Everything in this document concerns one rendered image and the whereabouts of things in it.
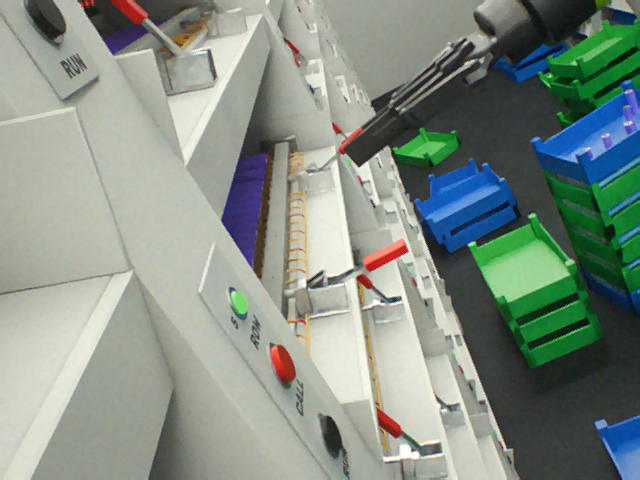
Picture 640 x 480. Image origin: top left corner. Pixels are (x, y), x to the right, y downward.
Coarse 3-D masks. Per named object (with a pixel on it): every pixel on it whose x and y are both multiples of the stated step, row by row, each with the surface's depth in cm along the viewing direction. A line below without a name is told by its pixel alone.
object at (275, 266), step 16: (288, 144) 88; (288, 160) 82; (272, 176) 76; (288, 176) 78; (272, 192) 71; (288, 192) 73; (272, 208) 67; (288, 208) 69; (304, 208) 69; (272, 224) 63; (288, 224) 66; (304, 224) 65; (272, 240) 60; (288, 240) 62; (304, 240) 62; (272, 256) 57; (288, 256) 61; (304, 256) 59; (272, 272) 54; (288, 272) 56; (304, 272) 56; (272, 288) 52
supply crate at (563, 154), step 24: (624, 96) 162; (600, 120) 163; (624, 120) 161; (552, 144) 161; (576, 144) 163; (600, 144) 157; (624, 144) 143; (552, 168) 157; (576, 168) 146; (600, 168) 143
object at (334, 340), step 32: (256, 128) 89; (288, 128) 89; (320, 128) 89; (320, 160) 85; (320, 224) 67; (320, 256) 60; (352, 256) 63; (288, 288) 56; (352, 288) 54; (320, 320) 50; (352, 320) 50; (320, 352) 47; (352, 352) 46; (352, 384) 43; (352, 416) 34
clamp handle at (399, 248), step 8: (400, 240) 50; (384, 248) 50; (392, 248) 50; (400, 248) 49; (376, 256) 50; (384, 256) 50; (392, 256) 50; (400, 256) 50; (360, 264) 51; (368, 264) 50; (376, 264) 50; (384, 264) 50; (344, 272) 51; (352, 272) 50; (360, 272) 50; (328, 280) 52; (336, 280) 51; (344, 280) 51
